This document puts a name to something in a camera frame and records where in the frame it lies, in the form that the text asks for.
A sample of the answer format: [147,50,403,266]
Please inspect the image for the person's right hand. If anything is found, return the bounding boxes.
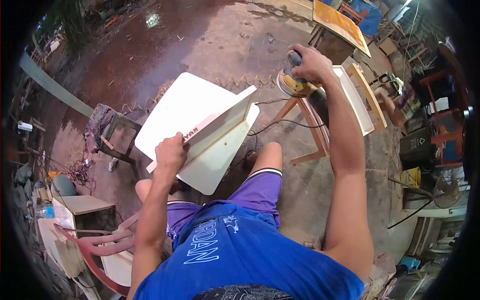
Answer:
[287,43,335,86]

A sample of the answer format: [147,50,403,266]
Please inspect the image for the person's left hand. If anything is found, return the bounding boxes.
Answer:
[155,131,189,176]

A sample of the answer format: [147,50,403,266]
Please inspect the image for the person's left fingers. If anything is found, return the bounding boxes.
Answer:
[173,131,189,160]

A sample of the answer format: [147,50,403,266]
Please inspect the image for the person's right fingers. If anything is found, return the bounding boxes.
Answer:
[287,43,319,81]

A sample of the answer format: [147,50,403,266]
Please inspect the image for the white wooden shelf piece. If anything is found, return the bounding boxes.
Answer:
[134,72,260,196]

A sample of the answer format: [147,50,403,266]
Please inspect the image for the yellow orbital sander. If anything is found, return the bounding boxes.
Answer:
[276,50,322,98]

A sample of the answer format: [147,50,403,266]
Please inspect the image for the orange board on table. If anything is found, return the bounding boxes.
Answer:
[308,0,372,65]

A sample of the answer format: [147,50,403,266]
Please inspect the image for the white wooden tray panel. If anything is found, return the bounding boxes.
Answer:
[332,63,388,137]

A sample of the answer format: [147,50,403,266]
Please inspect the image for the wooden sawhorse stand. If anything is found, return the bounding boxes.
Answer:
[272,95,331,166]

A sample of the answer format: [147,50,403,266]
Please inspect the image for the small dark stool with rag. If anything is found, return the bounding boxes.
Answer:
[83,103,143,164]

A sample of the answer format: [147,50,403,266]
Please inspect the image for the person's legs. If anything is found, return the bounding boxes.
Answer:
[135,142,283,241]

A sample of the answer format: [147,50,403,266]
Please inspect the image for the small wooden side table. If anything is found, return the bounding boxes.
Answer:
[52,195,116,237]

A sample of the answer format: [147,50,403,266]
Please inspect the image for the red plastic chair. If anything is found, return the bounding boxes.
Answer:
[53,212,140,297]

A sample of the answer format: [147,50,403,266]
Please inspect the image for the person's body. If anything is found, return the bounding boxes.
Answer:
[133,200,365,300]

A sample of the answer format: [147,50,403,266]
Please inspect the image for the long grey plank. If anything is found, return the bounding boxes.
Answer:
[19,52,94,118]

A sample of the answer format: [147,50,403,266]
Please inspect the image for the red metal rack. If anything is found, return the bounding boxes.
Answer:
[419,41,471,168]

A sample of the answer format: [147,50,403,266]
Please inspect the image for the yellow bucket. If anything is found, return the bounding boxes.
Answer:
[400,167,422,188]

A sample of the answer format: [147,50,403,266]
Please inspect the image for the standing fan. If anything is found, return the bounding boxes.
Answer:
[431,174,469,209]

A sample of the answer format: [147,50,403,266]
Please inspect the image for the coiled yellow air hose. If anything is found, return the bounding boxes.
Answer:
[121,74,278,115]

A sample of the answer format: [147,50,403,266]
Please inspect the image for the black power cable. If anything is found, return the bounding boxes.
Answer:
[221,98,325,181]

